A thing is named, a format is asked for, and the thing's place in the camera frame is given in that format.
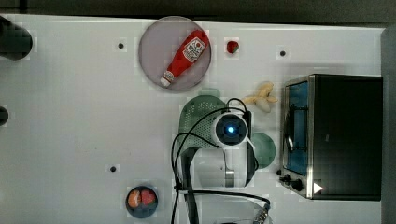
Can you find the green plastic strainer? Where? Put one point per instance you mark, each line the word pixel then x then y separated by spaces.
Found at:
pixel 200 110

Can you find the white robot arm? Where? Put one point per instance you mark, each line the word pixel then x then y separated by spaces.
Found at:
pixel 228 161

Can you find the red plush ketchup bottle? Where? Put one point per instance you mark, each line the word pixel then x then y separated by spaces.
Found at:
pixel 186 56

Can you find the yellow peeled toy banana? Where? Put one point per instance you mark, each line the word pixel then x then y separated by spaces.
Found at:
pixel 262 98

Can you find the red toy strawberry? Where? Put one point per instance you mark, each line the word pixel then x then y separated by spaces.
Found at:
pixel 232 47

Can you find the light green cup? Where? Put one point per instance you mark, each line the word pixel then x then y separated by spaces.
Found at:
pixel 265 149

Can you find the grey round plate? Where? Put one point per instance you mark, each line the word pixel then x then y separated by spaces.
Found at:
pixel 158 46

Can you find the dark bowl with toy fruit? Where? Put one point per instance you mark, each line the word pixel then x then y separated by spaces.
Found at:
pixel 141 202

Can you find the silver toaster oven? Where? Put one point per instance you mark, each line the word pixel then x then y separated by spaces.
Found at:
pixel 331 144

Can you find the black cylindrical post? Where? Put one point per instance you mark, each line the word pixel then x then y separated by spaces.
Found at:
pixel 15 42

